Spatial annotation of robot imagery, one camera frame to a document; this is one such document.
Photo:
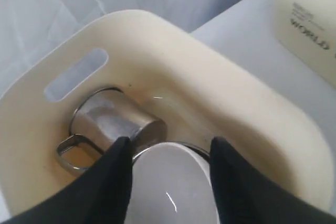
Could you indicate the steel mug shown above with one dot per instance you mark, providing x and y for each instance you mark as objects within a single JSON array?
[
  {"x": 200, "y": 151},
  {"x": 101, "y": 119}
]

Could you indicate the cream bin with triangle mark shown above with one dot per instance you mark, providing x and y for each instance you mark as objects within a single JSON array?
[{"x": 307, "y": 29}]

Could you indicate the cream bin with circle mark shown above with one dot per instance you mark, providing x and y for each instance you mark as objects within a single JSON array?
[{"x": 143, "y": 54}]

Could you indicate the white ceramic bowl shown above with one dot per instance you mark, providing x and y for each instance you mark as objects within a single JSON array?
[{"x": 171, "y": 184}]

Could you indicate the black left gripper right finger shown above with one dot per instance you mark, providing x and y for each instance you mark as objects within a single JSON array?
[{"x": 244, "y": 195}]

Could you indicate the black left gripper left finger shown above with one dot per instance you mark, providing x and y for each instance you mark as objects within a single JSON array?
[{"x": 100, "y": 195}]

